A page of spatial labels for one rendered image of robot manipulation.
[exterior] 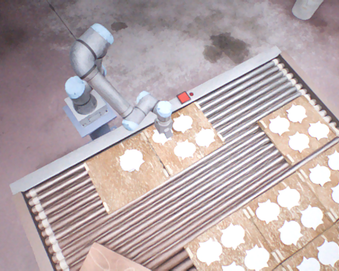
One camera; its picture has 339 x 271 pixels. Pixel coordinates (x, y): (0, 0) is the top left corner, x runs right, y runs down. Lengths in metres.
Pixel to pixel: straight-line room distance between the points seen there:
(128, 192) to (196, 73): 1.83
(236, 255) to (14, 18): 3.46
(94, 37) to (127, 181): 0.84
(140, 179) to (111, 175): 0.18
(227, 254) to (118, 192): 0.70
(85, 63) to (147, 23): 2.31
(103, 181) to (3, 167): 1.50
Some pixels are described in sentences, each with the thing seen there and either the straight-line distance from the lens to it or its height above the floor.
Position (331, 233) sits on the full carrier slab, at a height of 0.94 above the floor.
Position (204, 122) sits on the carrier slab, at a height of 0.94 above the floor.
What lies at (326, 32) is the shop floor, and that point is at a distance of 4.05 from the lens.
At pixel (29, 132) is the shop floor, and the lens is 3.01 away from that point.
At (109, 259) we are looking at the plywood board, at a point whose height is 1.04.
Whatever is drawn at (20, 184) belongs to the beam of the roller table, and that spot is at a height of 0.91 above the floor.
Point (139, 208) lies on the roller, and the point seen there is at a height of 0.92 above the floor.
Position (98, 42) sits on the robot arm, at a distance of 1.28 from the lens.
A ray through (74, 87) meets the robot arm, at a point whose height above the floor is 1.20.
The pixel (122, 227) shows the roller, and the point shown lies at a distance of 1.64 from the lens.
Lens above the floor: 2.55
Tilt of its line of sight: 68 degrees down
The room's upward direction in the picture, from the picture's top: 6 degrees clockwise
